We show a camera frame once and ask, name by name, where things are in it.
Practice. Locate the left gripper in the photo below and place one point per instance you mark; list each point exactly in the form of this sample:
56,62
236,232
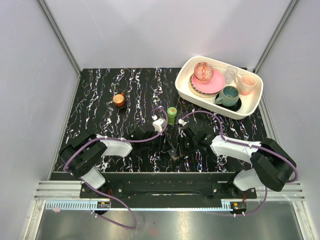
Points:
163,144

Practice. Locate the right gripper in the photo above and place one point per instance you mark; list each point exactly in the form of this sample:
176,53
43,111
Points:
184,136

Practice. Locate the clear weekly pill organizer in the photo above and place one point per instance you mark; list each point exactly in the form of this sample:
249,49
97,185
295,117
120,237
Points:
174,154

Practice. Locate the green pill bottle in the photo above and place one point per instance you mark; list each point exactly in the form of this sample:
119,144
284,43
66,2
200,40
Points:
171,120

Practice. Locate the green bottle cap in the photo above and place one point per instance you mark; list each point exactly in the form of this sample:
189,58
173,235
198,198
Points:
172,111

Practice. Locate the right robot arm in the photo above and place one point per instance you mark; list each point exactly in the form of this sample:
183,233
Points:
272,167

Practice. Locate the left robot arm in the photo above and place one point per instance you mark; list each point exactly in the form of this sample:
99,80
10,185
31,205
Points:
82,153

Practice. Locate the black saucer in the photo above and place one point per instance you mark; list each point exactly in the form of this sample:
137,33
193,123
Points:
234,107

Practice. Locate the cream striped plate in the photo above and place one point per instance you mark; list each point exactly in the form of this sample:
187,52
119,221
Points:
198,93

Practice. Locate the teal ceramic mug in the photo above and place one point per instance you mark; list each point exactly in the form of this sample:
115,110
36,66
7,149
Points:
228,96

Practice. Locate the pink plate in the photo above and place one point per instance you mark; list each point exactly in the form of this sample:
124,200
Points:
216,84

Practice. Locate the small orange cup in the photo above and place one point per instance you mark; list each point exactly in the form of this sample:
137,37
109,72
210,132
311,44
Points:
119,99

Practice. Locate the patterned red bowl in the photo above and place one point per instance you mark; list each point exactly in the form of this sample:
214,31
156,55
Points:
203,71

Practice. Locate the white rectangular tub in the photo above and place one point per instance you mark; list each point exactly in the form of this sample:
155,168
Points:
249,102

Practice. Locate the pink mug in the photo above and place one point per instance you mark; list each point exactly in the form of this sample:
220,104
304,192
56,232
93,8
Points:
245,84

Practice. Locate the clear glass cup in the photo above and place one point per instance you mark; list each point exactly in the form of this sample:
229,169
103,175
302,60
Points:
230,75

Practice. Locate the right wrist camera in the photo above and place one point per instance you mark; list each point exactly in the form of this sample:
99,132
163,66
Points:
182,122

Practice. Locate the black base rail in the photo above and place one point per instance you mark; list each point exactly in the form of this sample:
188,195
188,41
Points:
216,185

